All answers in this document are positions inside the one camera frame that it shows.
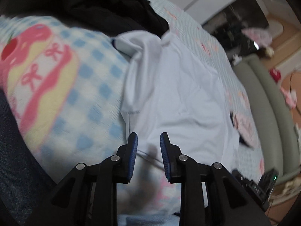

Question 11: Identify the pink plush toy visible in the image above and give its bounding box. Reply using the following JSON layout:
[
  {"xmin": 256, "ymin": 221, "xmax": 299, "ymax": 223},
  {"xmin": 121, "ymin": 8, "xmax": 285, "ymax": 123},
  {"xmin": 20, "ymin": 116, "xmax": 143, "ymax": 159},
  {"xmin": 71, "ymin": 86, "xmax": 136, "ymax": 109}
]
[{"xmin": 280, "ymin": 87, "xmax": 298, "ymax": 109}]

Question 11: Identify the black garment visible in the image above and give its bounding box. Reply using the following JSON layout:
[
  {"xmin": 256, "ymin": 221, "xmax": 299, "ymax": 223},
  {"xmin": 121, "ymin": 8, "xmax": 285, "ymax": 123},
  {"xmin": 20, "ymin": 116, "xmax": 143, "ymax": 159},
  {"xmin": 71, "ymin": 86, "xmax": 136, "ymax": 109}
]
[{"xmin": 5, "ymin": 0, "xmax": 170, "ymax": 38}]

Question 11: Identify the pink printed cloth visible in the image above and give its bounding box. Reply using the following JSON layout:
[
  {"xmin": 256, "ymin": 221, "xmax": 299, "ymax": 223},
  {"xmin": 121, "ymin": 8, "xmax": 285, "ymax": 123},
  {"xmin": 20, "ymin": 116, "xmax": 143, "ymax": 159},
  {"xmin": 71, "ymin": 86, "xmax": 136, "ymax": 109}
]
[{"xmin": 242, "ymin": 27, "xmax": 272, "ymax": 46}]

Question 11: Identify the blue checked cartoon blanket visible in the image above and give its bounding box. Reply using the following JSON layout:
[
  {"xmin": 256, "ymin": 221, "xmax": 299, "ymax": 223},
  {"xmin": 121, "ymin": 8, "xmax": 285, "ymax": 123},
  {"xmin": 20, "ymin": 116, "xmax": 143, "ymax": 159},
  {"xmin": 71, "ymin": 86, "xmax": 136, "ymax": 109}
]
[{"xmin": 0, "ymin": 0, "xmax": 266, "ymax": 217}]

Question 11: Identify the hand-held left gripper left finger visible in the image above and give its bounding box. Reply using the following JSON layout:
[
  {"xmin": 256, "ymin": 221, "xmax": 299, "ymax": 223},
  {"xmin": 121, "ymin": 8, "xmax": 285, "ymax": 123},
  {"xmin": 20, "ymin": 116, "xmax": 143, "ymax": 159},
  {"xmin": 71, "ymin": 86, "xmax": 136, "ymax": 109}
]
[{"xmin": 25, "ymin": 132, "xmax": 138, "ymax": 226}]

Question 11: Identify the red plush toy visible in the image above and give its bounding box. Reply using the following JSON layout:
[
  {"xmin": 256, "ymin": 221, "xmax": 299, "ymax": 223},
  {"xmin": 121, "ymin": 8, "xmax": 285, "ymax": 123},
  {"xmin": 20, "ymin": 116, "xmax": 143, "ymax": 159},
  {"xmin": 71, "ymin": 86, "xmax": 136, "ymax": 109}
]
[{"xmin": 269, "ymin": 68, "xmax": 281, "ymax": 80}]

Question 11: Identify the white shirt with navy trim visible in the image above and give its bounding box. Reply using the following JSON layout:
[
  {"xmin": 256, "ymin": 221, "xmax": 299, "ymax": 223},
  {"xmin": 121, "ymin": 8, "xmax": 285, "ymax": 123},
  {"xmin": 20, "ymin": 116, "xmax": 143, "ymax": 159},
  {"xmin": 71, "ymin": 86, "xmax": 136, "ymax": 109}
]
[{"xmin": 112, "ymin": 31, "xmax": 238, "ymax": 208}]

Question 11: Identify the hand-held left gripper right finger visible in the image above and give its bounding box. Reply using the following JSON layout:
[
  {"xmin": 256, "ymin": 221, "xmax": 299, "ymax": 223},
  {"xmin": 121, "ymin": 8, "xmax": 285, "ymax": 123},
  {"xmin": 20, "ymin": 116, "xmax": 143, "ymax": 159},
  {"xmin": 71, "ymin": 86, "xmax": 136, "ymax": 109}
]
[{"xmin": 160, "ymin": 132, "xmax": 271, "ymax": 226}]

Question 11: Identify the pink printed garment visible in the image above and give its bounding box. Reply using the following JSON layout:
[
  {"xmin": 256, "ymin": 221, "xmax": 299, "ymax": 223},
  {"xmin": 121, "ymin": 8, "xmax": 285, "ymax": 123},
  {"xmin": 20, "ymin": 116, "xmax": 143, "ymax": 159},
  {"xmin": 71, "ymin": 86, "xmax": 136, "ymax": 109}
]
[{"xmin": 232, "ymin": 112, "xmax": 255, "ymax": 147}]

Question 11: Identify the person's left leg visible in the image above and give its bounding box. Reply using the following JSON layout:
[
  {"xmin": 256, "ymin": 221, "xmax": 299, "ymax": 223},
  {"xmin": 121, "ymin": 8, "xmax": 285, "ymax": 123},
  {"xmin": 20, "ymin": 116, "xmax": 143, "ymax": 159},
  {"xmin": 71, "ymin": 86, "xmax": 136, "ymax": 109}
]
[{"xmin": 0, "ymin": 92, "xmax": 57, "ymax": 226}]

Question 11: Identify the beige rug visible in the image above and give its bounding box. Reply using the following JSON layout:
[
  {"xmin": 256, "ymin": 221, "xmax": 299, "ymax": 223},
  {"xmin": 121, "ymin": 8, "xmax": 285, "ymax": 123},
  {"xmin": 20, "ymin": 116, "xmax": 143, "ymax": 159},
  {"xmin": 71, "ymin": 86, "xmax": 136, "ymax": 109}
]
[{"xmin": 270, "ymin": 20, "xmax": 285, "ymax": 37}]

